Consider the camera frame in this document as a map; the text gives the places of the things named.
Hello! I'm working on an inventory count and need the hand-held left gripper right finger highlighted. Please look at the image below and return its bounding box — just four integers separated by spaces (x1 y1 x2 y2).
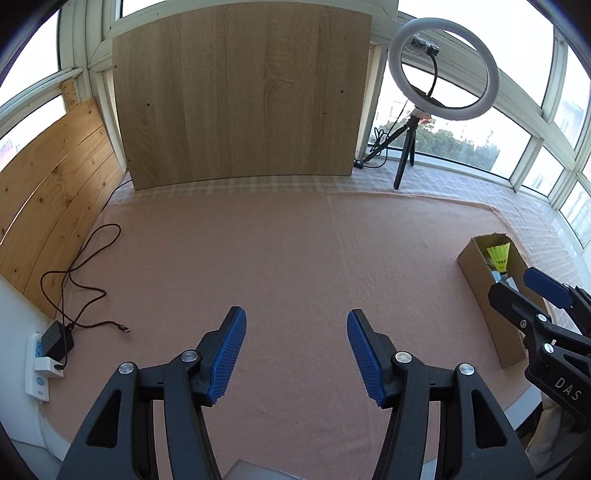
347 309 534 480

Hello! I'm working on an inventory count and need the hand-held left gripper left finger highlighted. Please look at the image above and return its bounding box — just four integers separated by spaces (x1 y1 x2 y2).
58 305 247 480

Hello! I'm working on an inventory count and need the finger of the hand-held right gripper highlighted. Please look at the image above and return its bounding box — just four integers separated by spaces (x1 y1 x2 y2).
524 267 591 334
488 282 556 346

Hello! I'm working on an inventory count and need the cardboard box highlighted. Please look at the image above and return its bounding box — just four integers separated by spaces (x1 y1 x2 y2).
457 233 546 368

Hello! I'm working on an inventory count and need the yellow shuttlecock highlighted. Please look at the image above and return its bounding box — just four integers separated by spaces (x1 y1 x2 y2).
486 242 511 273

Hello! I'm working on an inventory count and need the person's right forearm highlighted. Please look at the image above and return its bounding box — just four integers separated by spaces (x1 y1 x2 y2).
529 397 591 468

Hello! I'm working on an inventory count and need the pink blanket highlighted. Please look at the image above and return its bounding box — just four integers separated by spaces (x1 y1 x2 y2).
44 189 555 480

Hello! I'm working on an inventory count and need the pale plaid cloth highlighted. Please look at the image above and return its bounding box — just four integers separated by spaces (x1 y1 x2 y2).
111 164 583 296

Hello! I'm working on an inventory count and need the black power adapter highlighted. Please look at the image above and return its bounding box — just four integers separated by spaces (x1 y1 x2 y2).
43 322 75 370

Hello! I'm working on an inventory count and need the white power strip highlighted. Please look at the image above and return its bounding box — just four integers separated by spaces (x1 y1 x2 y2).
25 335 65 402

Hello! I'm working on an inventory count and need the black tripod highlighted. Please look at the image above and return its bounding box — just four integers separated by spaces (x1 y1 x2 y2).
362 115 426 190

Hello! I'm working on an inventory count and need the pine wood panel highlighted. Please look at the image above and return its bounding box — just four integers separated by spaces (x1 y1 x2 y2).
0 78 125 319

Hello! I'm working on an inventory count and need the light oak board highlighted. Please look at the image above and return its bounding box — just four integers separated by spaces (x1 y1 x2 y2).
112 6 372 191

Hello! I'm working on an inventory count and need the black charging cable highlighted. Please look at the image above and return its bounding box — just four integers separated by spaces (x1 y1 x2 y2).
41 224 131 334

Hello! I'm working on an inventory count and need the black ring light cable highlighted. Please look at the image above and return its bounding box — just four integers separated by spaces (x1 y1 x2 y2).
369 46 439 168

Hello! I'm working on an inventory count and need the white ring light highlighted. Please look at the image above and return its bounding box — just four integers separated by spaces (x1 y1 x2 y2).
388 17 501 121

